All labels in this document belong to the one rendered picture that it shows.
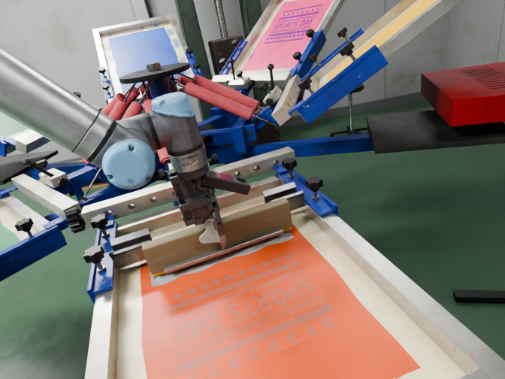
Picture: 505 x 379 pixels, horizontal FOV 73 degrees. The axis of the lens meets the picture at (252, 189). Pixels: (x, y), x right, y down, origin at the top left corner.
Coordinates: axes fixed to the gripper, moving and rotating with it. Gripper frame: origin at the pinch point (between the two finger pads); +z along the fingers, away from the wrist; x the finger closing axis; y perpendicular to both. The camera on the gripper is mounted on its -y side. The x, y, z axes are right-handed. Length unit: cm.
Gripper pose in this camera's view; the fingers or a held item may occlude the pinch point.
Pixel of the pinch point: (222, 238)
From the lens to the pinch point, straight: 84.1
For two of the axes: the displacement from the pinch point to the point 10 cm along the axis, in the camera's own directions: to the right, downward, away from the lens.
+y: -9.3, 3.1, -1.9
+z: 2.0, 8.7, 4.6
